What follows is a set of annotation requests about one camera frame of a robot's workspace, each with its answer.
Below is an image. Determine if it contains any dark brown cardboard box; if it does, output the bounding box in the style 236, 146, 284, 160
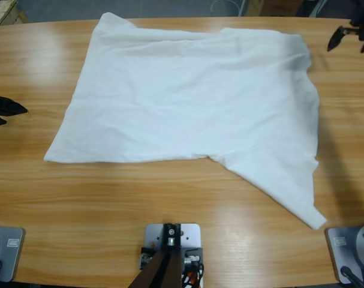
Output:
261, 0, 299, 16

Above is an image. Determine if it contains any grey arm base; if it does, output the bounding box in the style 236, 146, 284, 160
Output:
0, 226, 26, 283
324, 222, 364, 284

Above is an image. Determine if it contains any white cable loop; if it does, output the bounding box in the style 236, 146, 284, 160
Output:
210, 0, 245, 16

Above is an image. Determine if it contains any white mount block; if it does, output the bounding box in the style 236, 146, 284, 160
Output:
139, 222, 205, 288

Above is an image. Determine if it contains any grey metal stand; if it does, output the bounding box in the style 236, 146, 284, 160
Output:
306, 0, 329, 17

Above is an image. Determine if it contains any white T-shirt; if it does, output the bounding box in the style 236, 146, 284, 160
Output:
43, 11, 328, 231

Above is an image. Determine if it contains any dark post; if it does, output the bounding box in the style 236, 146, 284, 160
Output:
130, 222, 182, 288

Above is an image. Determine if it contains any light brown cardboard box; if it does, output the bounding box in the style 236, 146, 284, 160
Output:
244, 0, 265, 16

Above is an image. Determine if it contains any light wooden pallet stack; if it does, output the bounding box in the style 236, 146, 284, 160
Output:
0, 0, 29, 28

